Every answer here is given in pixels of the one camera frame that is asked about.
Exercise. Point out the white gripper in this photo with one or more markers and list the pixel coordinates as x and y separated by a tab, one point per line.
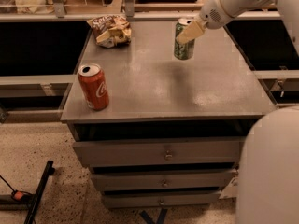
212	13

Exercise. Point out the green soda can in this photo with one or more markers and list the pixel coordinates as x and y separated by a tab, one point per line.
185	51

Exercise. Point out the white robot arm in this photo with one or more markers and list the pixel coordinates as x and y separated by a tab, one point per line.
268	175

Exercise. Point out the brown chip bag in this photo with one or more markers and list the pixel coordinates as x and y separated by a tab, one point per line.
111	30

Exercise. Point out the red cola can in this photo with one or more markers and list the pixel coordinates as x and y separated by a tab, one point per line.
92	80

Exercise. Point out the grey drawer cabinet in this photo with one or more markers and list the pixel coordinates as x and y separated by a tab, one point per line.
153	95

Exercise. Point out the top grey drawer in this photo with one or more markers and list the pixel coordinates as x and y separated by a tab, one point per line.
158	151

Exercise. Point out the grey drawer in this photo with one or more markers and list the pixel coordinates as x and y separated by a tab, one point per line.
162	180
158	151
161	199

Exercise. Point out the middle grey drawer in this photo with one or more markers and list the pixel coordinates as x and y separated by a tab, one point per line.
162	180

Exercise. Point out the bottom grey drawer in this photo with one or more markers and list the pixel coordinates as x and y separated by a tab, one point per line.
161	199

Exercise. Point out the black metal stand leg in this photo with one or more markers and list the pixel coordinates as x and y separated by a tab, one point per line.
33	207

